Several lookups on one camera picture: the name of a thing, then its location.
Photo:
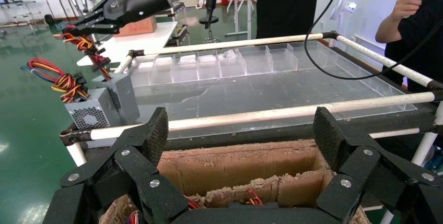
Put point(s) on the clear acrylic divider tray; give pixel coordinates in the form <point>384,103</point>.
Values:
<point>277,87</point>

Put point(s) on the white side table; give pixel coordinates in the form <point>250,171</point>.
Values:
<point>155,39</point>

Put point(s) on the blue translucent object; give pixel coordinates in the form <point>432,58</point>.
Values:
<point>434,160</point>

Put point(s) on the brown divided cardboard box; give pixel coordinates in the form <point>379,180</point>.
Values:
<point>242,167</point>

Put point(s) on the pipe rack with black tray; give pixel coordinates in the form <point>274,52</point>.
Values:
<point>180,32</point>

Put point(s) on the operator hand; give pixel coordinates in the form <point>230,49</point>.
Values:
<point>408,4</point>

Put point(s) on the operator forearm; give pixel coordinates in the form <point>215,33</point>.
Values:
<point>389,28</point>

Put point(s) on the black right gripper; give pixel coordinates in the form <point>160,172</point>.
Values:
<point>138,4</point>

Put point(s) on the white standing fan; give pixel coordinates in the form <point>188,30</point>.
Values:
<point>341,2</point>

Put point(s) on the operator black shirt torso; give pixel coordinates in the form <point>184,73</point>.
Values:
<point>425,42</point>

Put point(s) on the black microphone stand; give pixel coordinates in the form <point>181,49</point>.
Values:
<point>49,19</point>

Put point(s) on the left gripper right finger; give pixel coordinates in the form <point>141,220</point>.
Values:
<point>328,136</point>

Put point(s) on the metal shelf rack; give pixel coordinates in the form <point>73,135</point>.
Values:
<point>20,2</point>

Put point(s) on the standing person black shirt torso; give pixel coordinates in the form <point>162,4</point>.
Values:
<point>287,11</point>

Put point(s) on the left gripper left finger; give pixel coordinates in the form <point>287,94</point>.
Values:
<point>155,136</point>

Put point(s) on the black white pole stand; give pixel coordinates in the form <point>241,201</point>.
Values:
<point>211,4</point>

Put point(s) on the closed brown cardboard carton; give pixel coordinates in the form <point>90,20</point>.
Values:
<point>142,28</point>

